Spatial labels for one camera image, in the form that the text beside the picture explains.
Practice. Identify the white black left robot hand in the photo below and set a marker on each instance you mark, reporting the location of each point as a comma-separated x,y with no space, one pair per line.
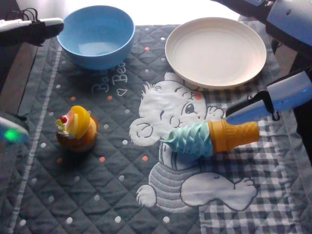
36,31

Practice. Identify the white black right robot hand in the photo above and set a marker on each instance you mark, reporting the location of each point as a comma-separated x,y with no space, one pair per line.
287,95

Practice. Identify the toy ice cream cone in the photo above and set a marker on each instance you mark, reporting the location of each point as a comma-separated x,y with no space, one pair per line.
231,135

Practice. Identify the toy cupcake with fruit topping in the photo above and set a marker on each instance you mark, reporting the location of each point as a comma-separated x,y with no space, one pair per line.
78,131

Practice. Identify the blue plastic bowl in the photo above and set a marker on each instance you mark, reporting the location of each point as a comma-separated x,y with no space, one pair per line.
97,36

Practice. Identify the white round plate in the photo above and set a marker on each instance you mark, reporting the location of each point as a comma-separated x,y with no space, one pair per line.
215,52

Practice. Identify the grey quilt with bear print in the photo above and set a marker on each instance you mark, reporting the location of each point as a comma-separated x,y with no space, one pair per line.
97,185

